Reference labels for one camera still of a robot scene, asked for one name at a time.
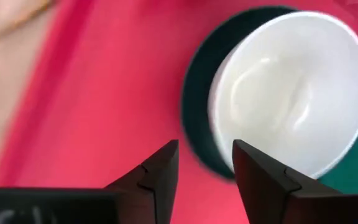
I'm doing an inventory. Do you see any red plastic tray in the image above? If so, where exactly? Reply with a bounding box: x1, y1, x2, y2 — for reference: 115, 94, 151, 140
0, 0, 358, 224

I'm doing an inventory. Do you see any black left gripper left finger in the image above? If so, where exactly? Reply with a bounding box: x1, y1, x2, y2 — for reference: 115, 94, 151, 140
104, 139, 180, 224

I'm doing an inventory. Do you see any dark teal plate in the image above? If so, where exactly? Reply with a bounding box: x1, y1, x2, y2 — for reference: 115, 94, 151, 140
180, 5, 298, 181

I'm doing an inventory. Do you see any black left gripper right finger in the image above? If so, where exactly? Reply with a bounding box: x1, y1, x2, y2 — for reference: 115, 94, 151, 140
232, 139, 346, 224

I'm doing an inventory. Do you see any white ceramic bowl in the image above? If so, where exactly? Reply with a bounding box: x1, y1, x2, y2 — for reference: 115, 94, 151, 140
207, 11, 358, 180

